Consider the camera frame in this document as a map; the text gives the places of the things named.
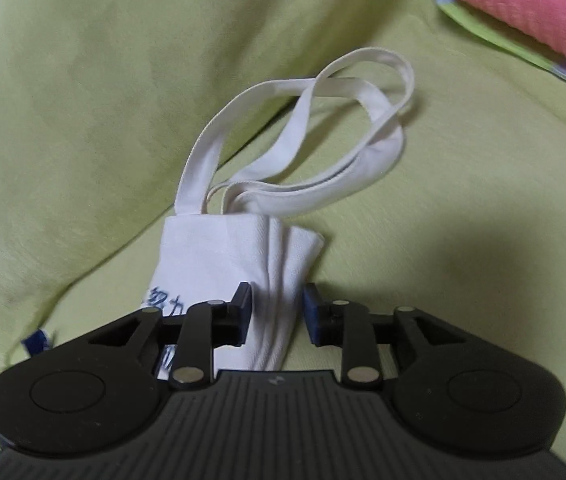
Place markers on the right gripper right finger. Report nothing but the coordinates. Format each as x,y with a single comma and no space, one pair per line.
352,328

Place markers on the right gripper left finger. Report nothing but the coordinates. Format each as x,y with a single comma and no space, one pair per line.
188,341

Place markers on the blue shopping bag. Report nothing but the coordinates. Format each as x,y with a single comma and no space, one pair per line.
37,342

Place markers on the white canvas tote bag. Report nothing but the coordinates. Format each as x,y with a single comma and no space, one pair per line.
222,234

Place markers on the light green sofa cover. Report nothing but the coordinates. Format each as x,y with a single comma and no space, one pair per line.
101,102

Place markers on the patchwork quilt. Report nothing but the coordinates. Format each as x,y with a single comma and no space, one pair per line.
504,37

